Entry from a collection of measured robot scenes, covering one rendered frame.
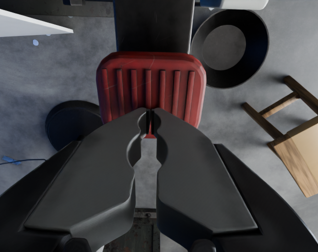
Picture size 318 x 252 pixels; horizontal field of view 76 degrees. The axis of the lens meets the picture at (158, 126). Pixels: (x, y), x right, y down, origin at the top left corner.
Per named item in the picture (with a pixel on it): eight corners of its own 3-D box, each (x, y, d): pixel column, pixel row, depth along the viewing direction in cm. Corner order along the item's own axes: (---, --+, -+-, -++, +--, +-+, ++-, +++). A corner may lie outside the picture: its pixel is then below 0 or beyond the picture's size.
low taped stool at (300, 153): (313, 124, 103) (373, 171, 74) (268, 148, 111) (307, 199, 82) (288, 73, 89) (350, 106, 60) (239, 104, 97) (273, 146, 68)
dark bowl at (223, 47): (271, 7, 76) (281, 8, 70) (250, 84, 91) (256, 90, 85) (191, 5, 75) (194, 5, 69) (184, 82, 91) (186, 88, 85)
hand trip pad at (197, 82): (193, 38, 18) (212, 58, 12) (186, 99, 21) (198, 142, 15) (114, 35, 18) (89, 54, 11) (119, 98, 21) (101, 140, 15)
